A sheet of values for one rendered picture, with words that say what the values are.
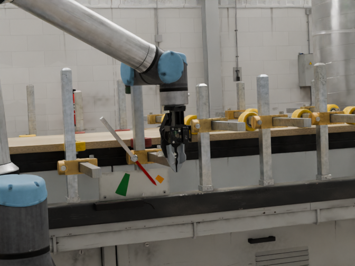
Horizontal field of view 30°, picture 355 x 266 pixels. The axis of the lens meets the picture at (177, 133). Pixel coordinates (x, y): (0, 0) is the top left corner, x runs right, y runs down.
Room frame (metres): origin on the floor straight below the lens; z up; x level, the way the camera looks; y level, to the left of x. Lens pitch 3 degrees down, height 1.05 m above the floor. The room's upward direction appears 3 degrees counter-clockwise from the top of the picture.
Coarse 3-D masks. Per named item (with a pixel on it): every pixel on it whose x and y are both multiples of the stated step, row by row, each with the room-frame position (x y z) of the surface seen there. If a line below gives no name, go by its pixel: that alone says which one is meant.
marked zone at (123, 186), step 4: (124, 176) 2.35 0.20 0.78; (128, 176) 2.36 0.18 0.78; (124, 180) 2.35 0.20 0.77; (128, 180) 2.36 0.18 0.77; (120, 184) 2.35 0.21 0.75; (124, 184) 2.35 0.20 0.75; (120, 188) 2.35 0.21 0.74; (124, 188) 2.35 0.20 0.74; (116, 192) 2.34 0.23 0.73; (120, 192) 2.35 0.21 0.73; (124, 192) 2.35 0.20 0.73
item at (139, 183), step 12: (156, 168) 2.39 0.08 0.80; (168, 168) 2.40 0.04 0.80; (108, 180) 2.33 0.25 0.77; (120, 180) 2.35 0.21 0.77; (132, 180) 2.36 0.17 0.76; (144, 180) 2.37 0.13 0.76; (156, 180) 2.39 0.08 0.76; (168, 180) 2.40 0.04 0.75; (108, 192) 2.33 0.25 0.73; (132, 192) 2.36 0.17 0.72; (144, 192) 2.37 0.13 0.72; (156, 192) 2.39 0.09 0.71; (168, 192) 2.40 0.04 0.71
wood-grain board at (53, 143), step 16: (272, 128) 2.90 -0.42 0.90; (288, 128) 2.84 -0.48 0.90; (304, 128) 2.81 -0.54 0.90; (336, 128) 2.86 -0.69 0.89; (352, 128) 2.88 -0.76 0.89; (16, 144) 2.57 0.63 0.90; (32, 144) 2.53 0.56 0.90; (48, 144) 2.48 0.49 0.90; (96, 144) 2.54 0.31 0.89; (112, 144) 2.56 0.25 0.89; (128, 144) 2.58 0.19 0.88
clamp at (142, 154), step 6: (132, 150) 2.38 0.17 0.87; (138, 150) 2.37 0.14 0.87; (144, 150) 2.37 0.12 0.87; (150, 150) 2.38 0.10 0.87; (156, 150) 2.39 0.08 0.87; (126, 156) 2.40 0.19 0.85; (138, 156) 2.37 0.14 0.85; (144, 156) 2.37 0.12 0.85; (132, 162) 2.37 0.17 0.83; (144, 162) 2.37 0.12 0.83; (150, 162) 2.38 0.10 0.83
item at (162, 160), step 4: (148, 156) 2.37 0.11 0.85; (152, 156) 2.32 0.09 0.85; (156, 156) 2.27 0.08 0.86; (164, 156) 2.19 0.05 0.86; (148, 160) 2.37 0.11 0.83; (152, 160) 2.33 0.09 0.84; (156, 160) 2.28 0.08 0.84; (160, 160) 2.23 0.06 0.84; (164, 160) 2.18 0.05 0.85; (164, 164) 2.19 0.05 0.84; (168, 164) 2.15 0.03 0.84
